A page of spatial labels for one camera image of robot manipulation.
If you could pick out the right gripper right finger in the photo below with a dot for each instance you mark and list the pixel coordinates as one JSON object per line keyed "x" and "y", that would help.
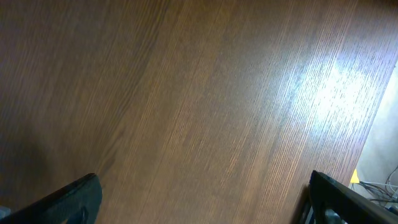
{"x": 333, "y": 202}

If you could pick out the yellow triangular tag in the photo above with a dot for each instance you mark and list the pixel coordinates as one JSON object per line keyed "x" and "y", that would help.
{"x": 354, "y": 178}

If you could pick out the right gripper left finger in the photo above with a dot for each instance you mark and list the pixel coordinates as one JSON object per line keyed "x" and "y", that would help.
{"x": 77, "y": 202}

